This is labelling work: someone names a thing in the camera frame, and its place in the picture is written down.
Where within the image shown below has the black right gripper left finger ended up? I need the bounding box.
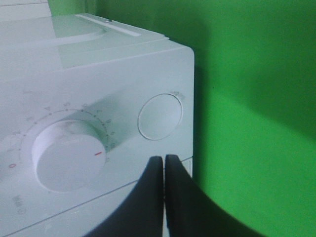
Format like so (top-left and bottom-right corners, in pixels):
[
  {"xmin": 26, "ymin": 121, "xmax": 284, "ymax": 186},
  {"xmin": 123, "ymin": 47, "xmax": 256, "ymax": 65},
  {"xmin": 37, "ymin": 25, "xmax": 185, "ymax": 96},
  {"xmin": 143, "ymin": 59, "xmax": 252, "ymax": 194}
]
[{"xmin": 86, "ymin": 156, "xmax": 163, "ymax": 237}]

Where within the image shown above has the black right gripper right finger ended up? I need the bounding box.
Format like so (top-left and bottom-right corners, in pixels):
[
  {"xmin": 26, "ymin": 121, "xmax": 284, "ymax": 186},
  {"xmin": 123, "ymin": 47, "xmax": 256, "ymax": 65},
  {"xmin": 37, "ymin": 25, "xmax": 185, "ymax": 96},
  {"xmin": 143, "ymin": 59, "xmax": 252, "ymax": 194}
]
[{"xmin": 165, "ymin": 155, "xmax": 263, "ymax": 237}]

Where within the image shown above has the white microwave knob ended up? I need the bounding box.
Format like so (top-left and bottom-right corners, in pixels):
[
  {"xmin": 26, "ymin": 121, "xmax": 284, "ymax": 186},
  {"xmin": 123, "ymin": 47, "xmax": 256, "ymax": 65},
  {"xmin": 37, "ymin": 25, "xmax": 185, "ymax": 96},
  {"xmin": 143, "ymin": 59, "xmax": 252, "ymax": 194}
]
[{"xmin": 32, "ymin": 119, "xmax": 106, "ymax": 192}]

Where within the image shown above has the round white door button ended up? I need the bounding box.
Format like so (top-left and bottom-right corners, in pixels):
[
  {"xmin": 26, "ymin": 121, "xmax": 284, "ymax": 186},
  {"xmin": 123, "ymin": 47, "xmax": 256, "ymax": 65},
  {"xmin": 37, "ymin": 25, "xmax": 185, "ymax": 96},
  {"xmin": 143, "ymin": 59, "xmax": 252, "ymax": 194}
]
[{"xmin": 137, "ymin": 93, "xmax": 183, "ymax": 140}]

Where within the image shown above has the white microwave oven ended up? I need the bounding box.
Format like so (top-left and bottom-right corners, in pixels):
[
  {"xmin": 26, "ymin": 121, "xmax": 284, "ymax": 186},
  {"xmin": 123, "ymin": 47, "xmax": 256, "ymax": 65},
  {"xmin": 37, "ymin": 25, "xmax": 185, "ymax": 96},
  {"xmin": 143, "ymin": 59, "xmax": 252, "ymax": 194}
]
[{"xmin": 0, "ymin": 0, "xmax": 194, "ymax": 237}]

